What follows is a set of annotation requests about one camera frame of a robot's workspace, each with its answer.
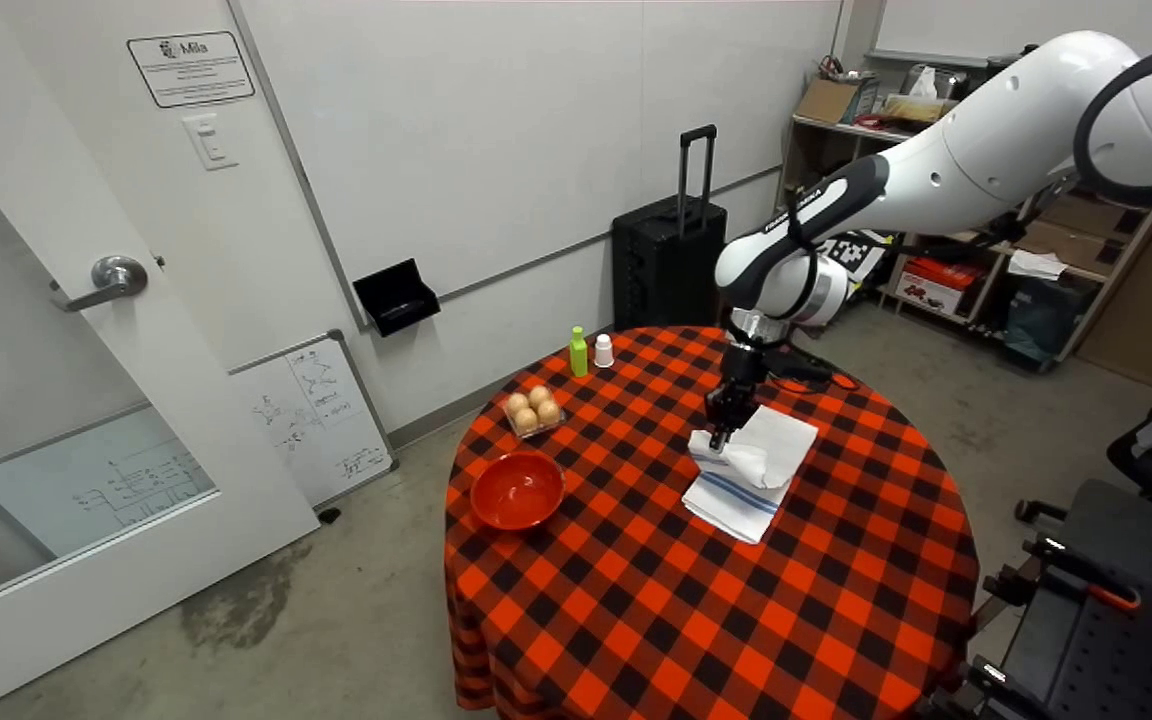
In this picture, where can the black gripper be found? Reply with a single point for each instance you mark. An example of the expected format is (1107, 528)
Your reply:
(742, 376)

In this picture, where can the white towel with blue stripes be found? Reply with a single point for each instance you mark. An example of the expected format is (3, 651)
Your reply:
(747, 477)

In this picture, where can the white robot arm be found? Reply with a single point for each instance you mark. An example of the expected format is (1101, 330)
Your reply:
(1076, 111)

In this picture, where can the white salt shaker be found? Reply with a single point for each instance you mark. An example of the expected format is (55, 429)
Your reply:
(601, 355)

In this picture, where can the green bottle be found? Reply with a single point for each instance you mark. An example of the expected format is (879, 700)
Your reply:
(579, 355)

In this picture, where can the black suitcase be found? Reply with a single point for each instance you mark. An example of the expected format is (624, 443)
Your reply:
(663, 261)

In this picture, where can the orange black checkered tablecloth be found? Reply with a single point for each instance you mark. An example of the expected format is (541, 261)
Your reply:
(624, 605)

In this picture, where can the red bowl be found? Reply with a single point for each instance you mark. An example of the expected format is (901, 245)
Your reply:
(517, 491)

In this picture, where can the storage shelf with clutter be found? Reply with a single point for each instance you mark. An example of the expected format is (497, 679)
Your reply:
(960, 272)

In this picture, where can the small whiteboard on floor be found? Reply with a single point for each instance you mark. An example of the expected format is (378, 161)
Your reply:
(319, 419)

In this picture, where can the black perforated mounting board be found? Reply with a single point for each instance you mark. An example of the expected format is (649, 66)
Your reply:
(1087, 616)

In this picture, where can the white door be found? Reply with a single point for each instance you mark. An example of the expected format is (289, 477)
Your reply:
(130, 466)

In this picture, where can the black wall holder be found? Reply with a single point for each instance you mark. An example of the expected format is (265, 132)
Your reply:
(397, 299)

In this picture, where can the silver door handle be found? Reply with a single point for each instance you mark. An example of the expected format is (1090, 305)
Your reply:
(115, 278)

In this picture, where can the wall sign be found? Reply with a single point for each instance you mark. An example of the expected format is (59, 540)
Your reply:
(195, 70)

